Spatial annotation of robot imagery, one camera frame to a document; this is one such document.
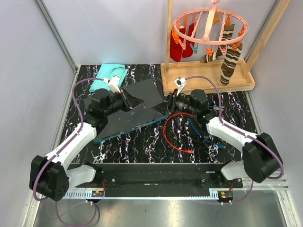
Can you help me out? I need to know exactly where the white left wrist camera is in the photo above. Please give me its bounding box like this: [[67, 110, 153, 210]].
[[103, 76, 120, 93]]

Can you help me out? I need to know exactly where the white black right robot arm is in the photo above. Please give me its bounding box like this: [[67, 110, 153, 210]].
[[152, 89, 284, 188]]

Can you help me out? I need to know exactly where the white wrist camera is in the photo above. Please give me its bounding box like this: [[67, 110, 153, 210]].
[[174, 77, 187, 96], [103, 76, 120, 93]]

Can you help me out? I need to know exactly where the dark grey network switch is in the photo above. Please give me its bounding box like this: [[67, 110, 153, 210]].
[[80, 79, 168, 143]]

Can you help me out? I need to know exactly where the folded teal cloth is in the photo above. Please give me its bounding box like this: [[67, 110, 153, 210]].
[[89, 63, 127, 93]]

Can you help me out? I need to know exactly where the red sock left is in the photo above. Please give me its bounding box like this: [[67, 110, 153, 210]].
[[170, 28, 183, 62]]

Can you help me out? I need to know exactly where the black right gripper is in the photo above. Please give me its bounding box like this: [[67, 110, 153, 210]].
[[151, 89, 197, 116]]

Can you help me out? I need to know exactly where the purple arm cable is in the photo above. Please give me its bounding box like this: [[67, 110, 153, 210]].
[[32, 78, 109, 225], [184, 75, 284, 205]]

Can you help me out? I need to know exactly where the red cable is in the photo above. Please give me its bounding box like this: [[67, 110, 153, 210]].
[[163, 113, 197, 154]]

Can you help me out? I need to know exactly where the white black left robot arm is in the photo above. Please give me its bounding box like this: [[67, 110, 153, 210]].
[[29, 88, 143, 201]]

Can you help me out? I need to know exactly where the red sock right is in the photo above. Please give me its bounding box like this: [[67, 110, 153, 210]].
[[182, 23, 195, 58]]

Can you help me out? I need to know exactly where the wooden rack with tray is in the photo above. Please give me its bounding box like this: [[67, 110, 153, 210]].
[[160, 0, 290, 96]]

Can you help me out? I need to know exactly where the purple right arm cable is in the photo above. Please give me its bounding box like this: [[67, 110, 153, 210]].
[[184, 75, 284, 205]]

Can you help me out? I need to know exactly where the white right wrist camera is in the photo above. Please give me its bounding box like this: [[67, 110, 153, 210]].
[[174, 77, 187, 96]]

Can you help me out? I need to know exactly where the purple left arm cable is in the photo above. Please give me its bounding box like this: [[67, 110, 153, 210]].
[[32, 78, 109, 225]]

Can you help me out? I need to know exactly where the blue cable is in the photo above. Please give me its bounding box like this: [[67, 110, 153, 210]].
[[189, 106, 225, 148]]

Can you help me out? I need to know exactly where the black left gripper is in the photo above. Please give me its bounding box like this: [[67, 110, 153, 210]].
[[104, 88, 144, 117]]

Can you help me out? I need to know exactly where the red sock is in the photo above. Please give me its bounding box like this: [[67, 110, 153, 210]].
[[170, 28, 183, 62], [182, 23, 195, 58]]

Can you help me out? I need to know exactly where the brown striped sock rear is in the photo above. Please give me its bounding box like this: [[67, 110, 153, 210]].
[[200, 24, 235, 63]]

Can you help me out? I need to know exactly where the black cable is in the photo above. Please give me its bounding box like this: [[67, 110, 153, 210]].
[[189, 101, 242, 149]]

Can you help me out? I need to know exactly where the brown striped sock long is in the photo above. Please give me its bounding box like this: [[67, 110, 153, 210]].
[[220, 43, 243, 85]]

